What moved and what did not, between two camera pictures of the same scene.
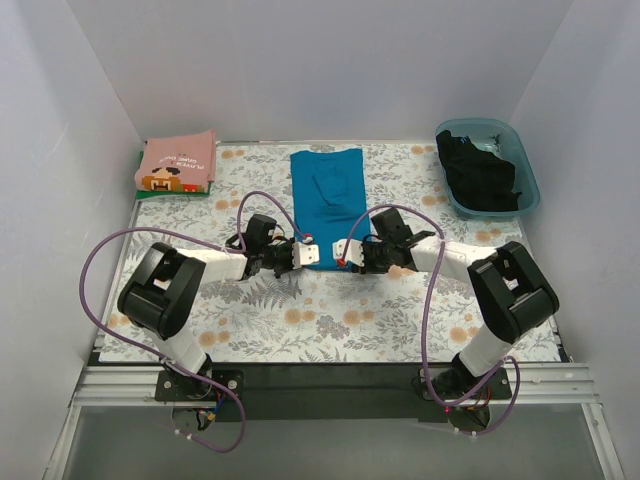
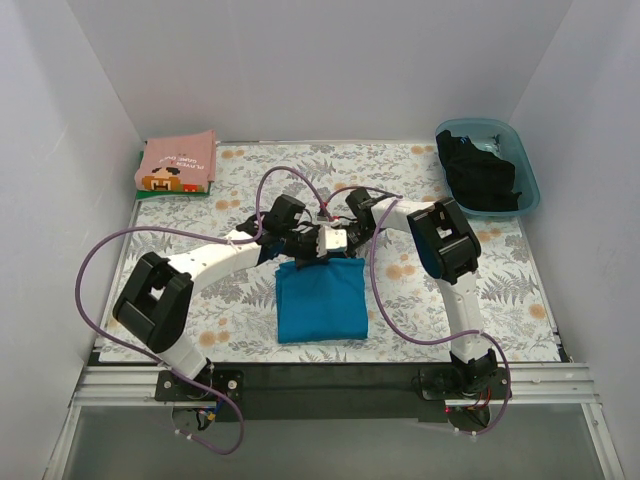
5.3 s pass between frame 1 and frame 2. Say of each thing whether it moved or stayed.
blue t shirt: moved
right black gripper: moved
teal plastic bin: stayed
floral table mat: stayed
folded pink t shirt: stayed
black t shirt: stayed
